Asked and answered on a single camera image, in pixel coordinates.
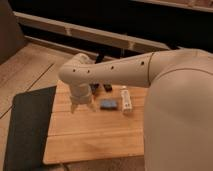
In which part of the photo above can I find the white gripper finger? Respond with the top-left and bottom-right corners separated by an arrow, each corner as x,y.
70,104 -> 76,113
88,102 -> 94,109

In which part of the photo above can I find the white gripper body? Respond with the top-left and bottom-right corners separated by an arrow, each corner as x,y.
70,93 -> 92,104

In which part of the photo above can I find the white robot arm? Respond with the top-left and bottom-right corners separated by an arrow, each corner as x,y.
59,49 -> 213,171

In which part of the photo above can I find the blue sponge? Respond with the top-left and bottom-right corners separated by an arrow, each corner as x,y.
100,99 -> 118,110

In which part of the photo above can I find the black bowl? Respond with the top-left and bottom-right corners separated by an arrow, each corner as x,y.
90,84 -> 99,95

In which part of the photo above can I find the small black rectangular block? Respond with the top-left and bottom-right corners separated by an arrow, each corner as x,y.
103,84 -> 112,92

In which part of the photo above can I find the wooden board table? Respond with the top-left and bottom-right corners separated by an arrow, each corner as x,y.
43,82 -> 147,164

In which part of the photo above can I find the white tube bottle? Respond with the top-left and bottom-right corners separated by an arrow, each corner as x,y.
121,86 -> 132,114

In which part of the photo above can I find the dark grey floor mat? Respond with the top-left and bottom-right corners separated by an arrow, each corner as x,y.
3,86 -> 56,171

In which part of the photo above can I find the grey sofa corner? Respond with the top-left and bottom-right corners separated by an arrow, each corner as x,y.
0,0 -> 27,65

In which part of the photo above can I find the wooden wall shelf rail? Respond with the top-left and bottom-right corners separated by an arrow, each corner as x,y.
15,12 -> 169,53

